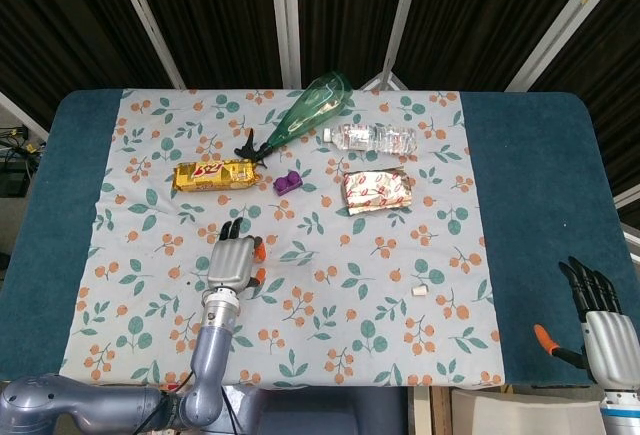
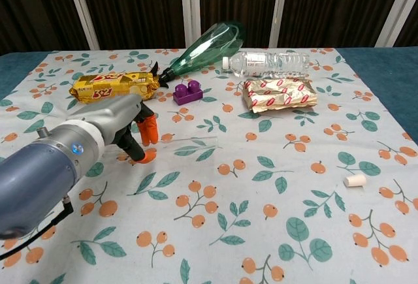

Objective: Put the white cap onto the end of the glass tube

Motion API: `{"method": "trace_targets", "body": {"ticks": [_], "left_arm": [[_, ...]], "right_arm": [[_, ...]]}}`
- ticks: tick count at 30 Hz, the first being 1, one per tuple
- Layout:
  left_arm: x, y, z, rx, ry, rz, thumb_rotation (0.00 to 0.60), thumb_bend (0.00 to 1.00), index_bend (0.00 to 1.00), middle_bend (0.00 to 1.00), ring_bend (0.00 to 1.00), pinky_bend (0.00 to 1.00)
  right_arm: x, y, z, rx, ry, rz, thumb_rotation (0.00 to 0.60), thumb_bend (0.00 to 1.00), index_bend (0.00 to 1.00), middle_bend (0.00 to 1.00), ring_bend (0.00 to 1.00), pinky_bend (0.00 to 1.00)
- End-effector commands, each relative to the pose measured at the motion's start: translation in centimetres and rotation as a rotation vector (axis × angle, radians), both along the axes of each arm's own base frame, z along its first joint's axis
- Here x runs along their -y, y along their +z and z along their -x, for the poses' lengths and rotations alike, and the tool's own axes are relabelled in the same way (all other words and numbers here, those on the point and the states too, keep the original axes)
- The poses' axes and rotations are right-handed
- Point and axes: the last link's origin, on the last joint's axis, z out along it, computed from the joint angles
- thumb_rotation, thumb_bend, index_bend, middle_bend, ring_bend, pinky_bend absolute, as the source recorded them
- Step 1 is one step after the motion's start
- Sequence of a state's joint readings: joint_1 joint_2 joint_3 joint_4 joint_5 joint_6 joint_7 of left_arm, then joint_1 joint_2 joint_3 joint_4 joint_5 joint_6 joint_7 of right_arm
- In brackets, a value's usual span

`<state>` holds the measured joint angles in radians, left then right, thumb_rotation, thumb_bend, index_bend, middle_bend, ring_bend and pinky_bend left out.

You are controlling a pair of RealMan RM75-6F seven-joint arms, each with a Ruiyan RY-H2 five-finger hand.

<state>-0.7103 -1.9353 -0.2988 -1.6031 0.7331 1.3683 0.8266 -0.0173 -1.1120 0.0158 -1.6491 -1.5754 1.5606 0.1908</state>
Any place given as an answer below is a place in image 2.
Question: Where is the clear plastic water bottle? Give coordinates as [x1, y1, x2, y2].
[222, 52, 310, 78]

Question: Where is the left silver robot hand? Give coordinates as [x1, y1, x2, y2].
[73, 93, 160, 165]

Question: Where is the purple toy building block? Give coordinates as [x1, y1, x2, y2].
[172, 80, 203, 105]

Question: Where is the golden biscuit packet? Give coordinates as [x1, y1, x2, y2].
[68, 71, 161, 104]

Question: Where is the gold foil snack packet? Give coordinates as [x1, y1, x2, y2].
[242, 78, 318, 114]

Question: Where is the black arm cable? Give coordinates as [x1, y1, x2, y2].
[0, 195, 74, 262]

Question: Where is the white partition post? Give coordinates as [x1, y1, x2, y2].
[179, 0, 202, 50]
[374, 0, 418, 49]
[63, 0, 101, 51]
[268, 0, 294, 49]

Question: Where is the green plastic spray bottle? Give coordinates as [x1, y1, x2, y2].
[150, 20, 246, 89]

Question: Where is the white rubber stopper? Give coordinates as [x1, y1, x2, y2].
[343, 173, 366, 187]

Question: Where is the floral fruit print tablecloth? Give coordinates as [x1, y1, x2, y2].
[0, 48, 418, 284]

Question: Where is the clear glass test tube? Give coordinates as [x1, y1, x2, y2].
[155, 135, 219, 155]

